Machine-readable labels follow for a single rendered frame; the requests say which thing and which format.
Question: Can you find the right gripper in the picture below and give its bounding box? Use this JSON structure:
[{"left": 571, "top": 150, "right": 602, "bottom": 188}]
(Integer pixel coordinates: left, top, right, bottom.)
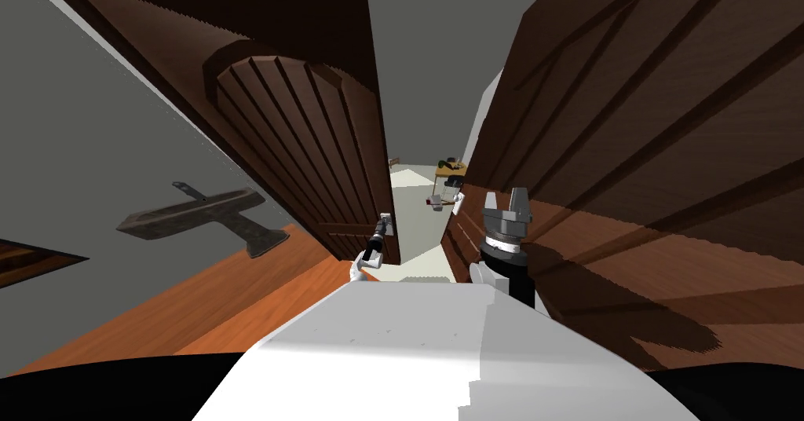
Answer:
[{"left": 481, "top": 186, "right": 532, "bottom": 243}]

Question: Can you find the yellow table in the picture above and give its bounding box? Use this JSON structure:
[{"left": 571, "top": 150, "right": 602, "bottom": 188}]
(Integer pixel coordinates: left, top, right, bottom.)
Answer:
[{"left": 433, "top": 158, "right": 470, "bottom": 181}]

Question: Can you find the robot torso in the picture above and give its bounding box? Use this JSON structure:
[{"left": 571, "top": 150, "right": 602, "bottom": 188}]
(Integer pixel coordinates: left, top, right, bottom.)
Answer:
[{"left": 191, "top": 280, "right": 701, "bottom": 421}]

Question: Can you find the brown arched panel door leaf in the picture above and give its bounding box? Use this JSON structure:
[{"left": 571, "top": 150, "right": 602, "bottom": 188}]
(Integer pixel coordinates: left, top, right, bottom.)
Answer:
[{"left": 31, "top": 0, "right": 403, "bottom": 266}]

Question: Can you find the brown braced wooden door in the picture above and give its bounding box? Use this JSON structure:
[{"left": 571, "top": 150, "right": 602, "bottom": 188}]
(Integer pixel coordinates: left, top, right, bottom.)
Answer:
[{"left": 439, "top": 0, "right": 804, "bottom": 373}]

